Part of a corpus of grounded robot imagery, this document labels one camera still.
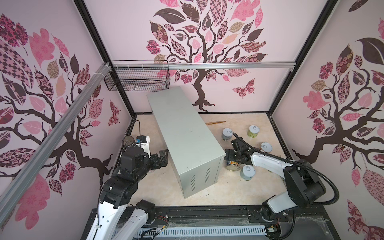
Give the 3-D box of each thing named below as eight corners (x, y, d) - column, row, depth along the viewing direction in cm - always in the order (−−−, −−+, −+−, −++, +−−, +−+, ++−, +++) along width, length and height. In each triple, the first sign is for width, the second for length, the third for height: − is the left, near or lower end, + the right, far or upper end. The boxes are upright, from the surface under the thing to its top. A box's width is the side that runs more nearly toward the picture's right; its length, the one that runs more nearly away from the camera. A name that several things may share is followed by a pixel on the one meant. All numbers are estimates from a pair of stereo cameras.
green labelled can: (248, 138, 107) (250, 133, 102) (246, 130, 112) (248, 125, 107) (257, 138, 107) (260, 133, 102) (255, 130, 112) (258, 125, 107)
